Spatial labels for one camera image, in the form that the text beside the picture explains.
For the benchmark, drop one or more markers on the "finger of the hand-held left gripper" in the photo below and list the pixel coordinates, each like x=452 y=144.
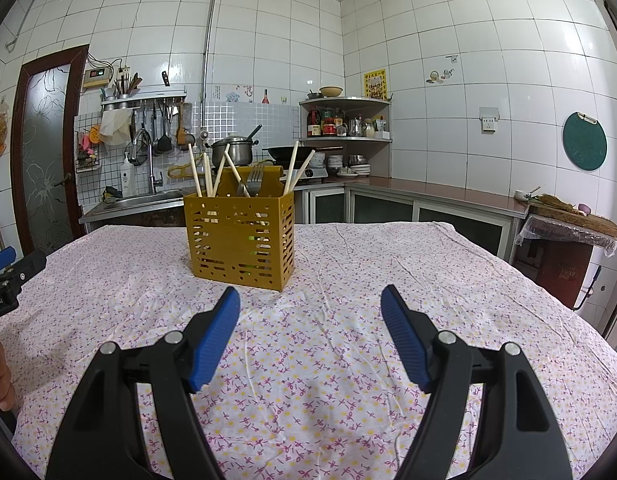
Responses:
x=1 y=260
x=28 y=265

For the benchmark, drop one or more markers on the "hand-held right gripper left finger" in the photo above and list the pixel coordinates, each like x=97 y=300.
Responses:
x=216 y=340

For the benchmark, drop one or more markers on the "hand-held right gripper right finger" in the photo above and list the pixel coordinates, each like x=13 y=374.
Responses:
x=406 y=340

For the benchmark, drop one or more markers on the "yellow perforated utensil holder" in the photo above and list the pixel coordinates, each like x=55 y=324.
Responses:
x=238 y=240

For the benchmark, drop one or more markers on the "metal spoon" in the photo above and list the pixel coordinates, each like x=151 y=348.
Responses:
x=242 y=190

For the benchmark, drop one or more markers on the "metal fork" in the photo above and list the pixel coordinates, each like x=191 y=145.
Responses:
x=256 y=180

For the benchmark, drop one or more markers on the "wooden chopstick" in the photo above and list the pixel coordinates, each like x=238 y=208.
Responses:
x=232 y=167
x=195 y=170
x=208 y=175
x=222 y=170
x=292 y=167
x=306 y=166

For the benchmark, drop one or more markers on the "steel cup with utensils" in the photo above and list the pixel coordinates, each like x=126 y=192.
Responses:
x=126 y=90

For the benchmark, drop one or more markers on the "person's left hand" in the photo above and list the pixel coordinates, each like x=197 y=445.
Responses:
x=1 y=385

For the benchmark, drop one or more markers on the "pink floral tablecloth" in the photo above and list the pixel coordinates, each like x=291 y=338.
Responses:
x=338 y=260

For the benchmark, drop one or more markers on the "brown frosted glass door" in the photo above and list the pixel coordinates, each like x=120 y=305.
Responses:
x=48 y=160

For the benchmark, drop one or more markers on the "steel sink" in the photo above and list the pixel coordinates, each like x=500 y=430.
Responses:
x=138 y=201

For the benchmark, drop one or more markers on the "white soap bottle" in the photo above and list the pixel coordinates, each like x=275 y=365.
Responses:
x=126 y=180

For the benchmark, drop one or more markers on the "brown kitchen counter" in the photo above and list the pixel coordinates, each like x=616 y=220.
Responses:
x=438 y=192

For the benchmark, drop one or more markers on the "steel faucet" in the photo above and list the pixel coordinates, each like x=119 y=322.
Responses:
x=152 y=175

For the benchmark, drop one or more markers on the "white hanging cloth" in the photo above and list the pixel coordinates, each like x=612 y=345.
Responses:
x=113 y=127

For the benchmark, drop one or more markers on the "red stand with plastic sheet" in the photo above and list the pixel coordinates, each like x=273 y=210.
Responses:
x=558 y=265

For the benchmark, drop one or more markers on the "yellow net bag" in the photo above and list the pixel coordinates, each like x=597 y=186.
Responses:
x=178 y=170

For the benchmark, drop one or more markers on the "stack of white dishes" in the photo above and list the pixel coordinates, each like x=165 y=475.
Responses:
x=358 y=167

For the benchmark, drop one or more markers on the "black slotted spatula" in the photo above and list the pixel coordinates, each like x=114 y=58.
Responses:
x=165 y=144

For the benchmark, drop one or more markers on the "steel cooking pot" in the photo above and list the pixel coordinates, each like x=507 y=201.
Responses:
x=236 y=152

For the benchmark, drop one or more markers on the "steel gas stove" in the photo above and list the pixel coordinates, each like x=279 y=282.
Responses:
x=313 y=174

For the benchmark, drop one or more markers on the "black wok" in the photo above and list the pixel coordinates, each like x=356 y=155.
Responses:
x=283 y=152

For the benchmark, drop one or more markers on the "beige meter box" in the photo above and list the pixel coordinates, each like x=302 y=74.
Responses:
x=97 y=77

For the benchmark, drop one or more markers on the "brown wooden spatula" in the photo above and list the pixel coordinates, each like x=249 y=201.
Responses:
x=184 y=135

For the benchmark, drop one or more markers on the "thick wooden chopping block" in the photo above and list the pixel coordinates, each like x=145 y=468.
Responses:
x=578 y=225

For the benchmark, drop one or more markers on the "white corner shelf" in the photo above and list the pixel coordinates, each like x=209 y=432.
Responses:
x=348 y=138

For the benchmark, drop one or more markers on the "group of steel kettles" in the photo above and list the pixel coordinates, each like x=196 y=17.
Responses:
x=358 y=129

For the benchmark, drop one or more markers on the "row of sauce bottles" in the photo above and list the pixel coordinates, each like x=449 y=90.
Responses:
x=323 y=125

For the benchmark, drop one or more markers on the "beige bowl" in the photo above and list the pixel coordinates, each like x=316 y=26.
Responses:
x=331 y=91

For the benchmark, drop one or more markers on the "green round cutting board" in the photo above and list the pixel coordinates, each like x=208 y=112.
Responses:
x=583 y=142

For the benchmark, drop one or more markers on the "steel wall rack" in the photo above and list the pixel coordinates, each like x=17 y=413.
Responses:
x=148 y=94

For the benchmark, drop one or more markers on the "white wall socket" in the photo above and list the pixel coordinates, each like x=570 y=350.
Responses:
x=489 y=121

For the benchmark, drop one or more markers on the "yellow wall poster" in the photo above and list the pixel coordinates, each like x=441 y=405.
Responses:
x=375 y=85

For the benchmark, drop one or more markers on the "snail wall sticker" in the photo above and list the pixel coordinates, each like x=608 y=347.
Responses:
x=433 y=77

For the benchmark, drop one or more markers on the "grey wall pipe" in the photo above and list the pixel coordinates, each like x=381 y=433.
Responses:
x=208 y=35

